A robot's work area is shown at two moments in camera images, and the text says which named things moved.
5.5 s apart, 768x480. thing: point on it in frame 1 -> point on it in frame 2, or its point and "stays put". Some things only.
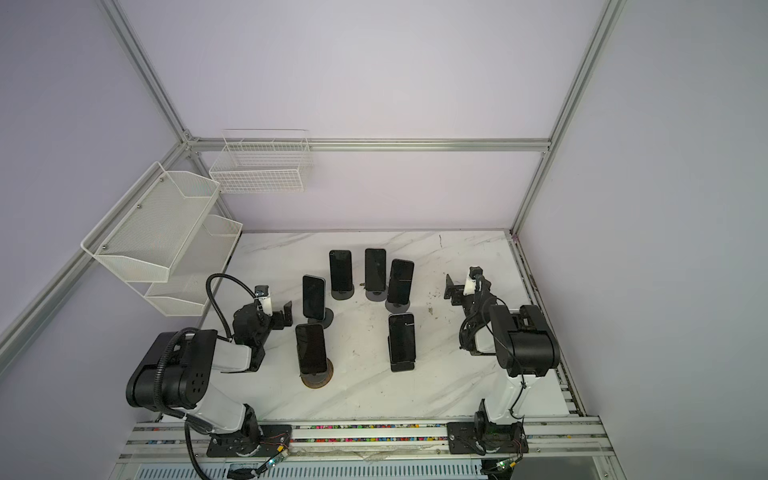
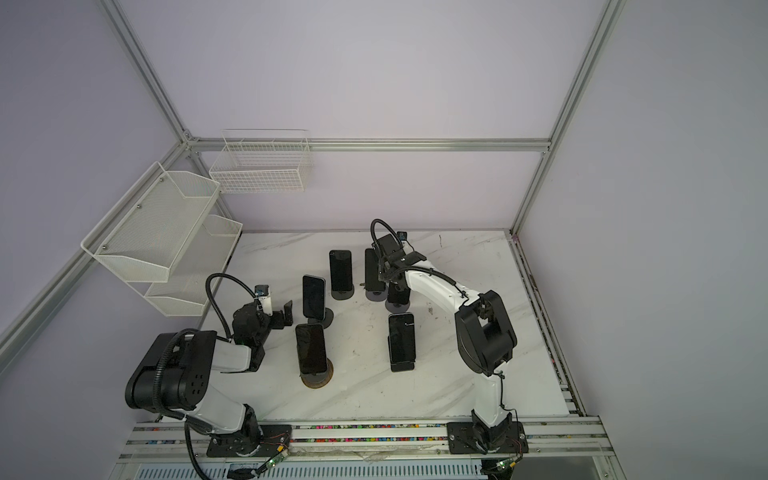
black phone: (402, 338) stays put
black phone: (314, 296) stays put
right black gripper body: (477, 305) -> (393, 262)
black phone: (311, 348) stays put
